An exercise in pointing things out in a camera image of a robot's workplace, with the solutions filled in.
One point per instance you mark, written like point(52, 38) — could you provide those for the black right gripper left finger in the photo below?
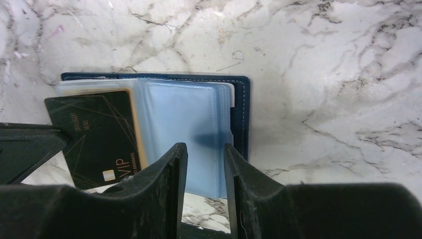
point(147, 205)

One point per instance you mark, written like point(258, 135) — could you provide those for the gold credit card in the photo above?
point(82, 91)

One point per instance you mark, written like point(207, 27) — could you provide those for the blue leather card holder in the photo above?
point(203, 111)

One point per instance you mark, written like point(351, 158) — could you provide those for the black VIP card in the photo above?
point(104, 146)

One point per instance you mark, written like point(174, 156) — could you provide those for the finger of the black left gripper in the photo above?
point(25, 147)

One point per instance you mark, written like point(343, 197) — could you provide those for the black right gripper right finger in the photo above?
point(261, 208)

